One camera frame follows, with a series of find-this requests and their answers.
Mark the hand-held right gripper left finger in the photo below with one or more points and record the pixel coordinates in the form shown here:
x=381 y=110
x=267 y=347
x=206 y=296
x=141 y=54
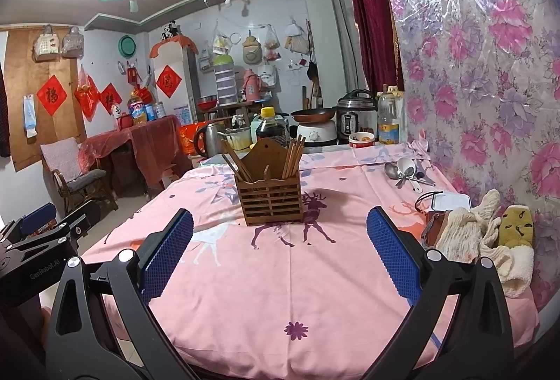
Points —
x=168 y=253

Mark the white handbag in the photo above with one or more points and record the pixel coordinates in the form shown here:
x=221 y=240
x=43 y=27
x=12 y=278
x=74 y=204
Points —
x=47 y=42

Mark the silver black pressure cooker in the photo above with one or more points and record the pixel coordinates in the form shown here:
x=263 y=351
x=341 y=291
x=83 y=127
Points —
x=356 y=117

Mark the steel kettle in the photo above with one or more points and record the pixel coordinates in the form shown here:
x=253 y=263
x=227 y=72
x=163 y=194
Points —
x=210 y=139

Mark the silver tin can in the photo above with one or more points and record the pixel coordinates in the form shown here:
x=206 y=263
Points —
x=160 y=110

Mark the cream plastic container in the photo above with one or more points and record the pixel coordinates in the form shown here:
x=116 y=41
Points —
x=238 y=139

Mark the small dark metal spoon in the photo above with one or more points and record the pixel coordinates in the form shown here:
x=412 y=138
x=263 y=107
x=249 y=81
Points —
x=418 y=175

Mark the white refrigerator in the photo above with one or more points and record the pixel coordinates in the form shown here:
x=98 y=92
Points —
x=187 y=78

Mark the black hanging spatula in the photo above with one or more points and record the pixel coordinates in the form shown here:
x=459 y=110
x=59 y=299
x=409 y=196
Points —
x=312 y=69

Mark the clear oil bottle yellow label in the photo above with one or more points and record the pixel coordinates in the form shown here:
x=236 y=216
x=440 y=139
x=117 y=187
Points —
x=388 y=122

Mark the red plastic decoration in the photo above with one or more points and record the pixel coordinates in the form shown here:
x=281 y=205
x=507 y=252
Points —
x=86 y=95

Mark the blue tin can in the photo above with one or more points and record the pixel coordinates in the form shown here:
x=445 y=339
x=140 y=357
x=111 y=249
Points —
x=151 y=112

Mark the yellow plush sock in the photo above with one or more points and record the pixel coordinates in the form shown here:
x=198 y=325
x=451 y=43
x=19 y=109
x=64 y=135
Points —
x=516 y=227

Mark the white ceramic spoon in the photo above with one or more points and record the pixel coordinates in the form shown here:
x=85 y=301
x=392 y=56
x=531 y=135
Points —
x=406 y=165

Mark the brown leather pouch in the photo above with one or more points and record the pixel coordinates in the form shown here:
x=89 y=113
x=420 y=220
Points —
x=433 y=229

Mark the orange cloth cover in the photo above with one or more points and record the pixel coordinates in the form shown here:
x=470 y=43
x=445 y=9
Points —
x=173 y=42

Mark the red orange gift box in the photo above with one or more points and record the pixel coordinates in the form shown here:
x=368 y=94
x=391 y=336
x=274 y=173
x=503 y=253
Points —
x=190 y=139

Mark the dark hanging cloth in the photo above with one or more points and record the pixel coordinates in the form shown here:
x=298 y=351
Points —
x=4 y=113

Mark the wooden chopstick holder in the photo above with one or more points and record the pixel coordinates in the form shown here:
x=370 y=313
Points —
x=269 y=200

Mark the red diamond paper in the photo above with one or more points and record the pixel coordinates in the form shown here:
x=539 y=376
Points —
x=51 y=95
x=110 y=98
x=169 y=81

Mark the grey clear handbag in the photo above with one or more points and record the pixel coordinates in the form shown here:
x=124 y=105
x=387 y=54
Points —
x=72 y=43

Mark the pink deer print tablecloth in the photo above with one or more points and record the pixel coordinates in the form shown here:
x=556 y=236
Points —
x=284 y=288

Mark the dark red curtain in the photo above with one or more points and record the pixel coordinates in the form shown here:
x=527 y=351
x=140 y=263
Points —
x=372 y=12

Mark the cream fluffy sock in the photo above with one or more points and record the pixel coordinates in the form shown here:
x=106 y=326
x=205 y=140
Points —
x=512 y=266

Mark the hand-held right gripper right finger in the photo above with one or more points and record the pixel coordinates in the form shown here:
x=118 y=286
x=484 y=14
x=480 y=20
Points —
x=393 y=253

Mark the panda plush toy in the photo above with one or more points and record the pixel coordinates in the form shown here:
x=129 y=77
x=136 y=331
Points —
x=168 y=31

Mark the blue white hanging packet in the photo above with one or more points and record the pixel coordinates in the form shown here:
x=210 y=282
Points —
x=29 y=117

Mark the dark sauce bottle yellow cap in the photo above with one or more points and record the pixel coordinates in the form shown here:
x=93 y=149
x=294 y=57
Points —
x=271 y=128

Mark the pink thermos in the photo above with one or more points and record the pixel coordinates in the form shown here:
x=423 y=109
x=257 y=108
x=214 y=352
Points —
x=251 y=87

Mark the side table with red cloth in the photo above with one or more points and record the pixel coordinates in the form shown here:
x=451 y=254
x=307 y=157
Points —
x=148 y=144

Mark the cream knitted cloth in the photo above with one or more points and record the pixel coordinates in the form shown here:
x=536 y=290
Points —
x=459 y=235

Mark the stacked food carrier green lid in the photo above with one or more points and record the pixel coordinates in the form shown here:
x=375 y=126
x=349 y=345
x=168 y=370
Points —
x=225 y=82

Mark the red plastic basin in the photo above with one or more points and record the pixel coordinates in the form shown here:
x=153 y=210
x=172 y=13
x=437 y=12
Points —
x=206 y=103

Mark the white yellow plastic bag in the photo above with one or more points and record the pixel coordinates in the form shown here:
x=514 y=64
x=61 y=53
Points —
x=222 y=41

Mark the white hanging bag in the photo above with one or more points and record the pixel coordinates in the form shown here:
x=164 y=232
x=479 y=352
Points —
x=266 y=76

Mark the floral plastic wall sheet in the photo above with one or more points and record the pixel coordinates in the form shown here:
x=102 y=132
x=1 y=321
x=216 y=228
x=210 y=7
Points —
x=472 y=56

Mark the clear plastic bag red contents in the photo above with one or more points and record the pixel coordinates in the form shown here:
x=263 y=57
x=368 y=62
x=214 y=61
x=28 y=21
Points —
x=271 y=43

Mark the beige hanging pouch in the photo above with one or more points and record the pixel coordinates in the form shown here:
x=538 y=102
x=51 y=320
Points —
x=252 y=50

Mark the wooden chair with cushion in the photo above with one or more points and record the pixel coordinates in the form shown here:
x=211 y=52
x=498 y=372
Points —
x=87 y=181

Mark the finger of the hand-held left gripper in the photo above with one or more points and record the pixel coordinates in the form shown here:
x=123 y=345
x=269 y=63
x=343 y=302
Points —
x=39 y=217
x=83 y=218

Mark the red and white bowl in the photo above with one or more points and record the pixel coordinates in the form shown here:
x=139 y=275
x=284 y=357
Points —
x=362 y=140

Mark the green wall basin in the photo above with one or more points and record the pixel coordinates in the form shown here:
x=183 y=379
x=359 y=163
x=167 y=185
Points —
x=127 y=46

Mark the yellow cooking oil bottle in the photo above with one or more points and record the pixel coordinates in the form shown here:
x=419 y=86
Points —
x=138 y=113

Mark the copper frying pan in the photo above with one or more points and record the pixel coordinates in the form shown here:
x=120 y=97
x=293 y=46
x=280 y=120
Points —
x=313 y=115

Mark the white electric hotplate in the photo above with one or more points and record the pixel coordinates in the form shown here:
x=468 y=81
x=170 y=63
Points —
x=317 y=133

